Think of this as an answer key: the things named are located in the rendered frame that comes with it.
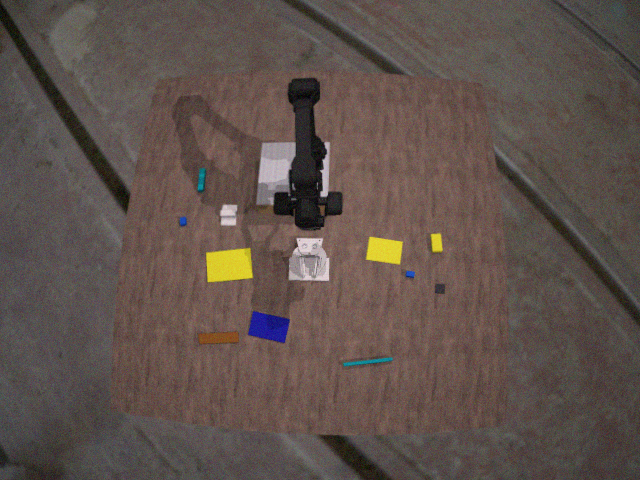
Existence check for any blue flat rectangular plate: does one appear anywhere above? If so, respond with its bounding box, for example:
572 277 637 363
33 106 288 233
248 311 290 343

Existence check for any teal thin bar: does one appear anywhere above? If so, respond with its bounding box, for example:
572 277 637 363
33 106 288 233
344 357 393 366

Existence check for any teal rectangular bar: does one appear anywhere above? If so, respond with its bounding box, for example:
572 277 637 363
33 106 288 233
198 168 206 193

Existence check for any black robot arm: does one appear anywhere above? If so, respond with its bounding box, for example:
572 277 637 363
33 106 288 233
287 78 327 231

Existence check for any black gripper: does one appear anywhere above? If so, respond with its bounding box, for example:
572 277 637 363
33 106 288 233
273 192 342 217

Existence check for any orange-brown flat bar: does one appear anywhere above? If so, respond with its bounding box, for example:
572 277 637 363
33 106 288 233
198 332 239 344

